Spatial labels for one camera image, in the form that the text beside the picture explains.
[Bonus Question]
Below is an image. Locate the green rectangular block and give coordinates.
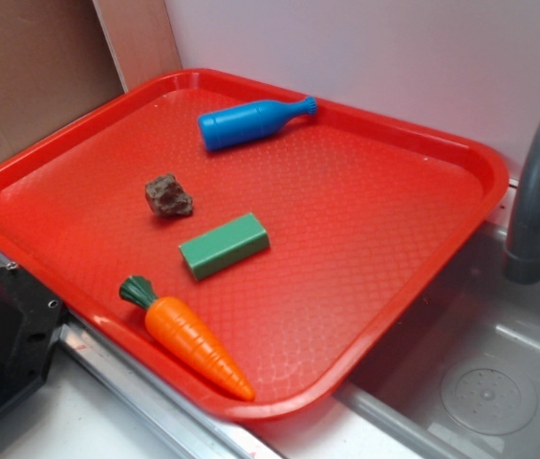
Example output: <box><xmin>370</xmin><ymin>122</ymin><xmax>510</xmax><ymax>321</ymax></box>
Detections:
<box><xmin>179</xmin><ymin>213</ymin><xmax>270</xmax><ymax>280</ymax></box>

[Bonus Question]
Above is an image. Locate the orange toy carrot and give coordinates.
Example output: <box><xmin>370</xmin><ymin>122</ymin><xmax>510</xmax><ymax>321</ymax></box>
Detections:
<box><xmin>119</xmin><ymin>275</ymin><xmax>255</xmax><ymax>402</ymax></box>

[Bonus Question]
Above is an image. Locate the brown rock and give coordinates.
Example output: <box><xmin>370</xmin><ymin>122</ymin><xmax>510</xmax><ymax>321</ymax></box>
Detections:
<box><xmin>144</xmin><ymin>173</ymin><xmax>193</xmax><ymax>218</ymax></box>

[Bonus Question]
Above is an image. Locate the brown cardboard panel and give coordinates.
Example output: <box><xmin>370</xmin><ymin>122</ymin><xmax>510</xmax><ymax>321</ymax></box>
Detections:
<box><xmin>0</xmin><ymin>1</ymin><xmax>181</xmax><ymax>163</ymax></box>

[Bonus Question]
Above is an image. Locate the grey sink faucet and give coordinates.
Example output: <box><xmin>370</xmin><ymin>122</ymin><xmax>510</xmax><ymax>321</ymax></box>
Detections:
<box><xmin>504</xmin><ymin>71</ymin><xmax>540</xmax><ymax>285</ymax></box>

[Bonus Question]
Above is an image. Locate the red plastic tray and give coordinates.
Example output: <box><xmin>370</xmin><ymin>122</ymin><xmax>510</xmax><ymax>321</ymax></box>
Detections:
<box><xmin>0</xmin><ymin>70</ymin><xmax>508</xmax><ymax>421</ymax></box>

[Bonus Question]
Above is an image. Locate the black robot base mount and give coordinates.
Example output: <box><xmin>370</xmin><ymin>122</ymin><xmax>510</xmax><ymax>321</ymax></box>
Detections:
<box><xmin>0</xmin><ymin>267</ymin><xmax>64</xmax><ymax>417</ymax></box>

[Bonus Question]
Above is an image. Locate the blue plastic bottle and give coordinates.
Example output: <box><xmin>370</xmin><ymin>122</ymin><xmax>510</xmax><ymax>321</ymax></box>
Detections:
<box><xmin>198</xmin><ymin>97</ymin><xmax>317</xmax><ymax>151</ymax></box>

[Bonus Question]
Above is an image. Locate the grey plastic sink basin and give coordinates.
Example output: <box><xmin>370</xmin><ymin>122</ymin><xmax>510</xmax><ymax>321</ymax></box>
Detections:
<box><xmin>336</xmin><ymin>225</ymin><xmax>540</xmax><ymax>458</ymax></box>

